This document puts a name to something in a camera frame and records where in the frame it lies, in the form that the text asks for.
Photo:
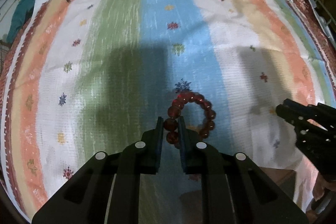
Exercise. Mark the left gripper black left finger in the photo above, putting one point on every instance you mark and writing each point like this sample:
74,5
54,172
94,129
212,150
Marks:
106,188

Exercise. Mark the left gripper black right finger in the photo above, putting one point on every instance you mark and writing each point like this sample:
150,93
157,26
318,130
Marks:
234,188

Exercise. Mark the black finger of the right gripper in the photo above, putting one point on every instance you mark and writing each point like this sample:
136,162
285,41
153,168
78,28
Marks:
290,113
319,113

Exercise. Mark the right hand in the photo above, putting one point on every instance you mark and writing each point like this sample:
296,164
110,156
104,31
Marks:
323,197

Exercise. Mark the striped colourful mat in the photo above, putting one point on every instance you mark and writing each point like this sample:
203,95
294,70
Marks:
162,56

